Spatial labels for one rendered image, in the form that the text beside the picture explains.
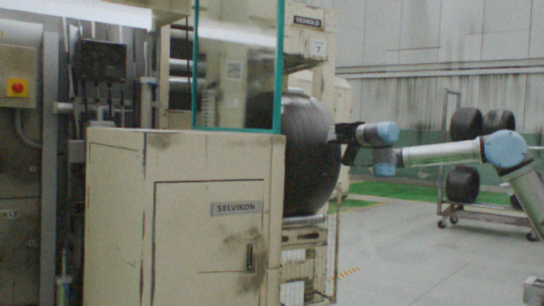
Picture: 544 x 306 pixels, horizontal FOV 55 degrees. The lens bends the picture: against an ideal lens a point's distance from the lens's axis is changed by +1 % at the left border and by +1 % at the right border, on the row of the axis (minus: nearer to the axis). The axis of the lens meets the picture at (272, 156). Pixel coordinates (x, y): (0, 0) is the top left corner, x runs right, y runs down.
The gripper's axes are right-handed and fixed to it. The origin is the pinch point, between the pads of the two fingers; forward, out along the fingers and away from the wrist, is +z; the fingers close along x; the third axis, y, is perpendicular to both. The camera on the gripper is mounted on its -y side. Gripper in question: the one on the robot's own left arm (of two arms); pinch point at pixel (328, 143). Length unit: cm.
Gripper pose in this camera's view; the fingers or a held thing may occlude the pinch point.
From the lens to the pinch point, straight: 211.1
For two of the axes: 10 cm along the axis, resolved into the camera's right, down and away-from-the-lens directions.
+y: -0.1, -10.0, 0.4
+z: -5.4, 0.4, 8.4
